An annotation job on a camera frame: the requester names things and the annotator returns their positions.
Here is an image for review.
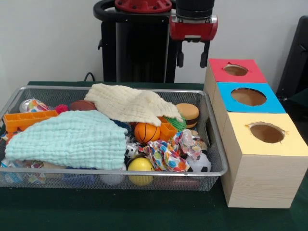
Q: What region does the toy hamburger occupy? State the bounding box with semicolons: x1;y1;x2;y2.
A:
175;103;200;128

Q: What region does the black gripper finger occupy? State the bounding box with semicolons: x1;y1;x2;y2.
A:
200;41;212;69
177;40;185;68

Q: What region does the colourful dotted cloth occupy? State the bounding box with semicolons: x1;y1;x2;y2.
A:
138;129;207;173

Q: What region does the black and white soccer ball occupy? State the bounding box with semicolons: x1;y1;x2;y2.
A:
187;150;212;173

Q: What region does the orange toy basketball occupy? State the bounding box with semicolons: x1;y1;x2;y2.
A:
134;122;161;144

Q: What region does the dark green table cloth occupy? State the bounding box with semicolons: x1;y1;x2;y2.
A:
0;81;308;231
286;90;308;116

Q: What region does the black cable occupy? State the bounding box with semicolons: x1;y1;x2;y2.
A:
83;71;96;82

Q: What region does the wooden box with three holes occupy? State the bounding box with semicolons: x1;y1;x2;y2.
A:
204;57;308;209

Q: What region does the yellow ball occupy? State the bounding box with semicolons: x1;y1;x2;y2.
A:
127;157;154;186

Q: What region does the cream white cloth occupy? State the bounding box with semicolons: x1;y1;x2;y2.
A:
84;83;183;127

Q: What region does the black upright panel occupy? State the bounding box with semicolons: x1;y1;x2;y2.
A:
276;15;308;97

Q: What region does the mint green cloth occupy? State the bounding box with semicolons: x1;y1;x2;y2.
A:
4;110;128;170

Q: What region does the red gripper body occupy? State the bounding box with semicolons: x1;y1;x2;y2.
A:
169;14;218;43

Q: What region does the brown toy football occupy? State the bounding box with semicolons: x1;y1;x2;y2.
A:
69;100;97;112

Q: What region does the pink spiky ball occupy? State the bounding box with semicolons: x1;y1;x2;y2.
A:
55;103;69;114

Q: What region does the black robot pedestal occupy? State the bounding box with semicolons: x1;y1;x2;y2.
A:
93;0;180;84

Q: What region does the shallow mesh bin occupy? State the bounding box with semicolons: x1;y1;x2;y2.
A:
0;86;229;192

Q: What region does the orange plastic tray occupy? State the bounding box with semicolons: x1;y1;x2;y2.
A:
3;110;60;133

